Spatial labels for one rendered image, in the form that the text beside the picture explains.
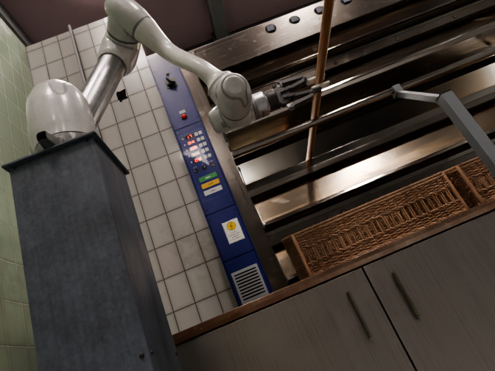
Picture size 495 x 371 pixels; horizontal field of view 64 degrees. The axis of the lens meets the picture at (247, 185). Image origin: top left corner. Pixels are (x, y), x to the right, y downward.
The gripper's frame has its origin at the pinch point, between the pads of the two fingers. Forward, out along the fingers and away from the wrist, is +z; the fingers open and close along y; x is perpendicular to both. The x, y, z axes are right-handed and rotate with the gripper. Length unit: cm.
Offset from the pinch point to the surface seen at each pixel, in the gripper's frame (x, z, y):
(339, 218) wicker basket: -6.5, -14.6, 47.4
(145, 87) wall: -57, -64, -77
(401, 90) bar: -16.6, 34.8, 6.2
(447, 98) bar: 4.8, 33.2, 26.9
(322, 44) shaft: 20.4, -1.0, 1.0
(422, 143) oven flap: -56, 53, 16
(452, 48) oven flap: -42, 86, -19
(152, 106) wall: -57, -63, -63
